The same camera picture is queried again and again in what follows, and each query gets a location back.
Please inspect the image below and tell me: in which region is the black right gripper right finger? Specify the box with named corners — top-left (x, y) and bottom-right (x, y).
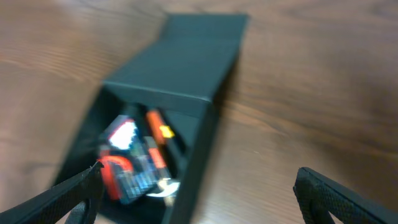
top-left (293, 167), bottom-right (397, 224)

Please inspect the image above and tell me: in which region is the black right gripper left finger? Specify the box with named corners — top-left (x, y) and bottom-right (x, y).
top-left (1, 162), bottom-right (104, 224)

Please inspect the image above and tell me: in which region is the blue precision screwdriver set case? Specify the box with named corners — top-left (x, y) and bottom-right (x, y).
top-left (98, 115), bottom-right (158, 205)

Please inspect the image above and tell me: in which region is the black handled claw hammer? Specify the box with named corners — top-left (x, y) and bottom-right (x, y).
top-left (144, 136), bottom-right (180, 199)

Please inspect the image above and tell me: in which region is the black handled screwdriver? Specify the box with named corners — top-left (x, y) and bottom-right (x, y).
top-left (159, 125), bottom-right (186, 156)

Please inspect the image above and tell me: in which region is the black gift box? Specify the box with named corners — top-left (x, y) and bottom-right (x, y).
top-left (55, 14), bottom-right (248, 223)

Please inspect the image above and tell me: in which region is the orange scraper wooden handle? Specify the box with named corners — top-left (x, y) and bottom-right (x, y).
top-left (146, 110), bottom-right (166, 145)

